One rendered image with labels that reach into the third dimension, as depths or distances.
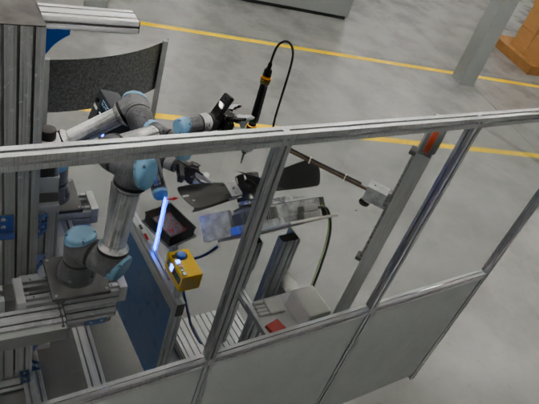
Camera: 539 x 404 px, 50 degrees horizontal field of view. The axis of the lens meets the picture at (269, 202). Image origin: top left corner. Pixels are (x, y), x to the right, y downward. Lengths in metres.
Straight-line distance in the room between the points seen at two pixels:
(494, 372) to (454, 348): 0.30
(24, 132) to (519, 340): 3.80
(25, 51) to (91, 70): 2.26
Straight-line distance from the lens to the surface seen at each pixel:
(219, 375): 2.48
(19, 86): 2.04
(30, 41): 1.97
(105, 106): 3.13
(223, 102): 2.40
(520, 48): 10.71
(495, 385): 4.37
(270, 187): 1.74
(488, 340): 4.64
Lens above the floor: 2.85
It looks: 36 degrees down
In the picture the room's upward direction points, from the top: 20 degrees clockwise
